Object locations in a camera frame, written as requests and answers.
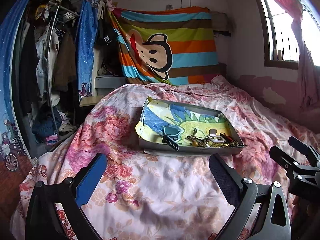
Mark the light blue smart watch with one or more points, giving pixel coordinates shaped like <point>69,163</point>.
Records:
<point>171,135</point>

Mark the right hand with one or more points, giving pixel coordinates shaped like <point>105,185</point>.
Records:
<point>305,219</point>

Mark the blue wardrobe curtain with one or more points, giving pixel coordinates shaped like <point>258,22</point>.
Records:
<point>12,145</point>

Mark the grey tray with drawing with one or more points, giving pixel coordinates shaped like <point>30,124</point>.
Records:
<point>195,121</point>

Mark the striped monkey blanket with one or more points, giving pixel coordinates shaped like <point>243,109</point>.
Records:
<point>176,47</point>

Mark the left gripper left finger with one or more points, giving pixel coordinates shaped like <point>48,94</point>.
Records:
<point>88,177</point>

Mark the hanging clothes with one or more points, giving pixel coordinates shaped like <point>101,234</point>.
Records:
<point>53,61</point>

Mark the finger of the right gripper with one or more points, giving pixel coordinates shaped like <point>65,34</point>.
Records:
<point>308,151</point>
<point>283,159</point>

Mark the window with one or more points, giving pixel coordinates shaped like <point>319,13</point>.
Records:
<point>280,44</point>

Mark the black hair clip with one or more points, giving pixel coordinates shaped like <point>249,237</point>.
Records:
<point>227,138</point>

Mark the cream claw hair clip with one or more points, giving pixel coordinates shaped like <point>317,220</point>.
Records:
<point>213,139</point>

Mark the pink window curtain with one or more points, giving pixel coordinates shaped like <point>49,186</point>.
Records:
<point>307,74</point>

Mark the floral pink bed quilt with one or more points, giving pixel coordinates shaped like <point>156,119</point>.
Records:
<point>141,196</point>

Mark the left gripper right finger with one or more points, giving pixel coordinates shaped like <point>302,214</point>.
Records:
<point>227,179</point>

